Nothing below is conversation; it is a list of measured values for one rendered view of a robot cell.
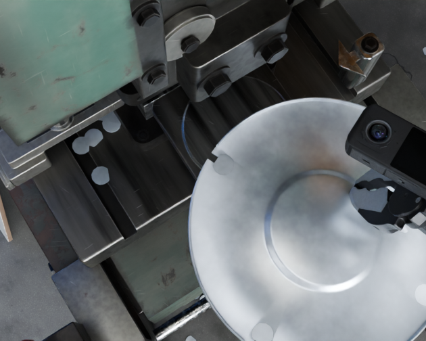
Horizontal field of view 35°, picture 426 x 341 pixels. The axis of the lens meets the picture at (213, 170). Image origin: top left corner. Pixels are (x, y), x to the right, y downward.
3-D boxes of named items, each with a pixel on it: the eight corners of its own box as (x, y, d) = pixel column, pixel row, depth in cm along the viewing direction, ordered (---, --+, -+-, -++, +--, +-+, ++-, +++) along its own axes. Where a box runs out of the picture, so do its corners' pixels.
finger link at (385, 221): (360, 231, 66) (418, 236, 58) (349, 222, 66) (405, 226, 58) (382, 191, 67) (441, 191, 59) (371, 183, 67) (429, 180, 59)
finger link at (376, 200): (371, 239, 72) (427, 245, 64) (330, 210, 71) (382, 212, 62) (384, 215, 73) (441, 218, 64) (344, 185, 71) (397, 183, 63)
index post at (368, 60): (368, 79, 84) (389, 45, 75) (348, 91, 84) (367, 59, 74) (354, 61, 85) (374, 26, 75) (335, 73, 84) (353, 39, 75)
